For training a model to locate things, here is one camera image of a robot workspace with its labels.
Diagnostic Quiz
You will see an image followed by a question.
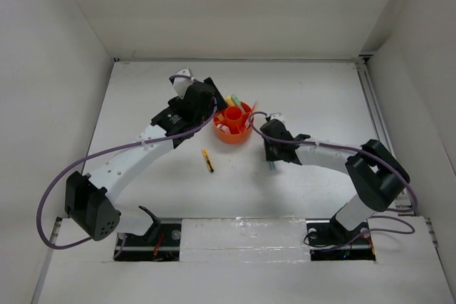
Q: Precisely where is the yellow black utility knife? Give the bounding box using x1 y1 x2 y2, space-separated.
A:
202 149 214 173

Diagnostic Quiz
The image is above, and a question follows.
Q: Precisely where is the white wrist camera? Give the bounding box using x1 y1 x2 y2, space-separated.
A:
169 68 195 99
267 112 286 124

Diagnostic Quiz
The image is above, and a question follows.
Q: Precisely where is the green pastel highlighter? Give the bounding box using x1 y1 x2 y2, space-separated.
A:
231 95 245 113

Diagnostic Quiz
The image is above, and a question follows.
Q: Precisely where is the thick yellow highlighter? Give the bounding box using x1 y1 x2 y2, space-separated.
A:
225 96 236 107

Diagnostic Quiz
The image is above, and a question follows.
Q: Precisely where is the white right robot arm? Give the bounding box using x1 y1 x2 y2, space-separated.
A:
259 117 410 243

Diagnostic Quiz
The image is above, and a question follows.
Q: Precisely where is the orange round divided container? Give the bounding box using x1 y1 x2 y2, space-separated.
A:
212 102 252 145

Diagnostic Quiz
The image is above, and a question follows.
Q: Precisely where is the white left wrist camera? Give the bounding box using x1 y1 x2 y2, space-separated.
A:
169 68 195 99

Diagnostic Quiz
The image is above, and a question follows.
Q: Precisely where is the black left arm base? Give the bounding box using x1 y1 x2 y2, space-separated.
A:
113 206 182 262

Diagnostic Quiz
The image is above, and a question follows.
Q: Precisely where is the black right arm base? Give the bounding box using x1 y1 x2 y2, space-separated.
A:
303 219 376 261

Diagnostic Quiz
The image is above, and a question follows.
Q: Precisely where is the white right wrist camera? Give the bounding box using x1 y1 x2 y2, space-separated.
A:
267 112 286 124

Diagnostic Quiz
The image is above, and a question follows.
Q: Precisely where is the pink pen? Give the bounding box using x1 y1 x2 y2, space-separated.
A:
245 101 259 129

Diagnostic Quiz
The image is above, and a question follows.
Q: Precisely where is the thin yellow highlighter pen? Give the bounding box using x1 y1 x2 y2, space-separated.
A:
244 104 257 130

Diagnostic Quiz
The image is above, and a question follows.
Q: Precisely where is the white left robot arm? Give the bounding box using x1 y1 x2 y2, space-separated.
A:
65 75 226 241

